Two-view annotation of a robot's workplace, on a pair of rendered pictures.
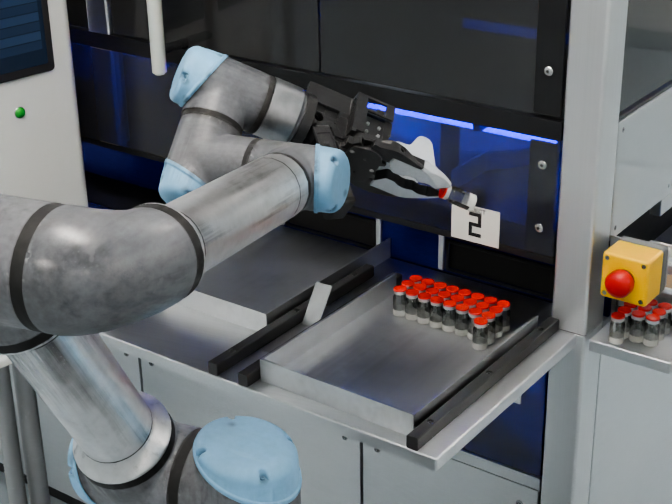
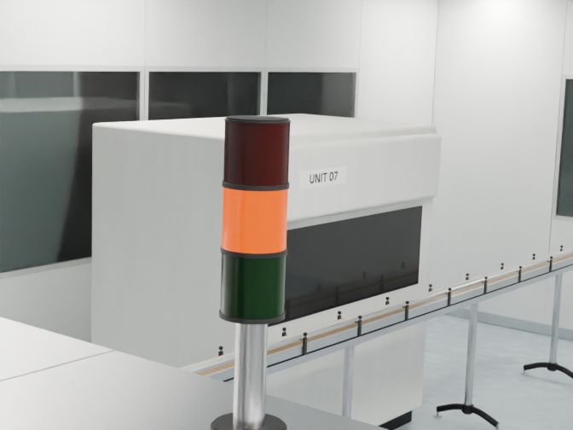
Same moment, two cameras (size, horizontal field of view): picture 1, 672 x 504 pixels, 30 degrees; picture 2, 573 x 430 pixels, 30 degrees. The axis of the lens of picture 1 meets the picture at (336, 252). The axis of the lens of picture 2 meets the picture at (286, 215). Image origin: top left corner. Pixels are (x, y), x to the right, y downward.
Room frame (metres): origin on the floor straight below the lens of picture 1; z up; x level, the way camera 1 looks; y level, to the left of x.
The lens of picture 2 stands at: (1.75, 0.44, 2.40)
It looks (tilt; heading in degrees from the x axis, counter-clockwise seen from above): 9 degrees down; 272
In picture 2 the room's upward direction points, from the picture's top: 2 degrees clockwise
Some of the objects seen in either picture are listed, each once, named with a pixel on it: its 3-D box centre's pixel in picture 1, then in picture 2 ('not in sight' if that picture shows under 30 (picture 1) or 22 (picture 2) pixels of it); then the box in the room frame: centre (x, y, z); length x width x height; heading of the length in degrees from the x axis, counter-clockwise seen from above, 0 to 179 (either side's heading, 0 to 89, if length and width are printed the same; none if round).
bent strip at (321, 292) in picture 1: (297, 317); not in sight; (1.69, 0.06, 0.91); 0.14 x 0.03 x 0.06; 144
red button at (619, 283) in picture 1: (620, 282); not in sight; (1.61, -0.41, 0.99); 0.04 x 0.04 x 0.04; 54
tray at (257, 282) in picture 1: (269, 264); not in sight; (1.90, 0.11, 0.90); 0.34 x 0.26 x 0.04; 144
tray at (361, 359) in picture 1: (402, 347); not in sight; (1.61, -0.10, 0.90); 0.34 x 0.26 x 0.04; 143
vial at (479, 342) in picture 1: (480, 333); not in sight; (1.63, -0.21, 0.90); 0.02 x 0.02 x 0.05
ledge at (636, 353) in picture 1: (647, 338); not in sight; (1.67, -0.47, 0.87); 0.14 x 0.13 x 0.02; 144
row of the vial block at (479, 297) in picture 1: (458, 303); not in sight; (1.73, -0.19, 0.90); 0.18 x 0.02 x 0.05; 53
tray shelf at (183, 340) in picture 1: (327, 321); not in sight; (1.75, 0.02, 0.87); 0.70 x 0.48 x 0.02; 54
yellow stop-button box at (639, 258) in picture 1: (633, 271); not in sight; (1.65, -0.43, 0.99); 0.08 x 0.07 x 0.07; 144
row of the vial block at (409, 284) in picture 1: (450, 308); not in sight; (1.72, -0.17, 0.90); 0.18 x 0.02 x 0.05; 53
